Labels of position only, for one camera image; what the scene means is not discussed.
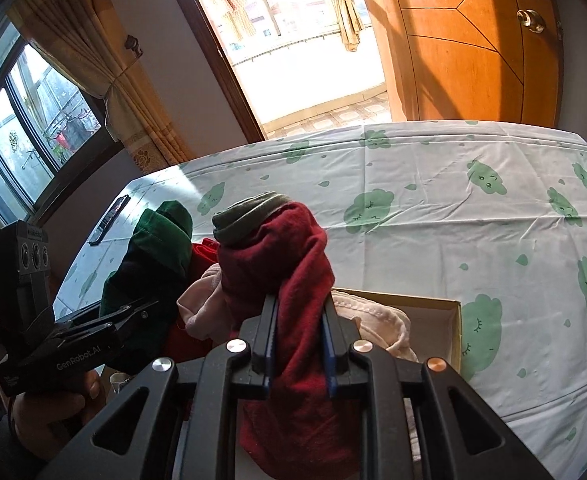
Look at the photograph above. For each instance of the window with dark frame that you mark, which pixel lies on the window with dark frame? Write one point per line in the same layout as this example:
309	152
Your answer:
18	125

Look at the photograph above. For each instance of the balcony curtain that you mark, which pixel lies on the balcony curtain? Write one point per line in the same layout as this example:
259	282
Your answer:
346	10

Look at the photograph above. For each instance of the dark green underwear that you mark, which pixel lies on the dark green underwear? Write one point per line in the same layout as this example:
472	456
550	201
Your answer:
153	260

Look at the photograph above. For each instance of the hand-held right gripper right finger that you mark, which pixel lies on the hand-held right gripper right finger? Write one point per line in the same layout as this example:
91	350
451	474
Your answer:
336	350

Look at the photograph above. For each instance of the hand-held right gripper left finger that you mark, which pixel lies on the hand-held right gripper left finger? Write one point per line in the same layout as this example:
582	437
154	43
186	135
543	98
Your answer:
266	350

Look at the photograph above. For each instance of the brass door knob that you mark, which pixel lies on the brass door knob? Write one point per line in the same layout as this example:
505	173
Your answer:
531	21

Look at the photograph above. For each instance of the patterned hanging cloth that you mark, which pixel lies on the patterned hanging cloth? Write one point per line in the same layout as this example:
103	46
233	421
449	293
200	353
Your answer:
236	12

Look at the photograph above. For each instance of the red underwear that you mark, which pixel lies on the red underwear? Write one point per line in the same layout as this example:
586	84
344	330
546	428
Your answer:
183	345

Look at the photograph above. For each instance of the dark red sock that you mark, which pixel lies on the dark red sock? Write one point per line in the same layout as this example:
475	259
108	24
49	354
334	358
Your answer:
293	260

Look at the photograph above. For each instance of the black phone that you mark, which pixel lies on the black phone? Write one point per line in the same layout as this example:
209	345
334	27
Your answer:
109	220

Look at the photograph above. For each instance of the table with cloud-print cloth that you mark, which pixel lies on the table with cloud-print cloth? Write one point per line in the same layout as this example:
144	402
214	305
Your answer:
423	210

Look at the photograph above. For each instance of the yellow tied curtain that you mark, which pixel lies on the yellow tied curtain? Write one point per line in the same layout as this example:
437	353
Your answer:
113	50

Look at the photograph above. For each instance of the wooden door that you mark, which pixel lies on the wooden door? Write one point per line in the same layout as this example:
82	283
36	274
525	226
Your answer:
463	50

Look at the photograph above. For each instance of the wooden door frame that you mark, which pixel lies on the wooden door frame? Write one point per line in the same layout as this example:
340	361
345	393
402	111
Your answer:
213	50

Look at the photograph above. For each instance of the person's left hand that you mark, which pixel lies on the person's left hand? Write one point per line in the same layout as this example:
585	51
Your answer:
48	420

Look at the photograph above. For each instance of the hanging laundry outside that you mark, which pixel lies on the hanging laundry outside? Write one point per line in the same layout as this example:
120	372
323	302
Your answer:
68	132

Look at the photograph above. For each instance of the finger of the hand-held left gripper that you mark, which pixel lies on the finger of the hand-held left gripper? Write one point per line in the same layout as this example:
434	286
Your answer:
108	314
131	325

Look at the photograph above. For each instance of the metal curtain hook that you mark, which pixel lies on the metal curtain hook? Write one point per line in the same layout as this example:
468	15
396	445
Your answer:
134	45

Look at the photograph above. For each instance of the shallow cardboard box tray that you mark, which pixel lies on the shallow cardboard box tray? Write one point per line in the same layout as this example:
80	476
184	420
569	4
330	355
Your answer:
433	330

